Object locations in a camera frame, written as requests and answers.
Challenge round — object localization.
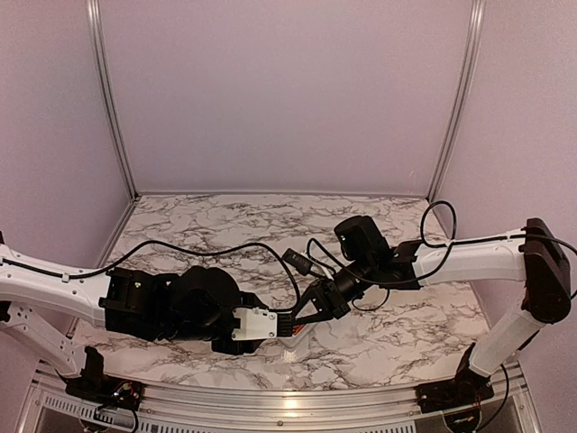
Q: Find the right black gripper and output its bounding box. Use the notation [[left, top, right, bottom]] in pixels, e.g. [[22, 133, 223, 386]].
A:
[[287, 254, 376, 326]]

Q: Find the white remote control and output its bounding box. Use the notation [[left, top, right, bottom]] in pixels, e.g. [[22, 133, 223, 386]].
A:
[[279, 325, 315, 351]]

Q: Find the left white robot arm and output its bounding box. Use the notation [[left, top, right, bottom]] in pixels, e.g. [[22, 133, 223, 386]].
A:
[[1, 245, 279, 401]]

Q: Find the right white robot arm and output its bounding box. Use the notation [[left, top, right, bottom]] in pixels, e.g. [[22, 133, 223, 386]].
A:
[[292, 216, 572, 404]]

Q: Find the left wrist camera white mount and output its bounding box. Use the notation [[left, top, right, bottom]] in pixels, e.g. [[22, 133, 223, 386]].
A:
[[232, 307, 296, 341]]

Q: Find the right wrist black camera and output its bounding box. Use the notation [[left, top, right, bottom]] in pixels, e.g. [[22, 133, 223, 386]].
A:
[[281, 248, 334, 281]]

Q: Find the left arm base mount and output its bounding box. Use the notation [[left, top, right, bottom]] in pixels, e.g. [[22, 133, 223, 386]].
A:
[[61, 346, 143, 411]]

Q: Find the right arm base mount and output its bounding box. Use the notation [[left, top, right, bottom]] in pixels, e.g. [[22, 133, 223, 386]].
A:
[[416, 344, 495, 413]]

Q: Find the front aluminium rail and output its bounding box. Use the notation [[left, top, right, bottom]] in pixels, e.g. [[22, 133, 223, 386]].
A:
[[17, 360, 542, 433]]

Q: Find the left aluminium frame post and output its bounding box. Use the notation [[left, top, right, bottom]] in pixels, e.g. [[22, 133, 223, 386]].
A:
[[86, 0, 139, 201]]

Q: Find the aluminium frame post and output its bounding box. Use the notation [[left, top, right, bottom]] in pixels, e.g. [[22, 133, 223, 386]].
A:
[[426, 0, 486, 201], [86, 0, 139, 201]]

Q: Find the right aluminium frame post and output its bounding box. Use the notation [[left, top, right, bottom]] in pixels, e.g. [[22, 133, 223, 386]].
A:
[[426, 0, 486, 201]]

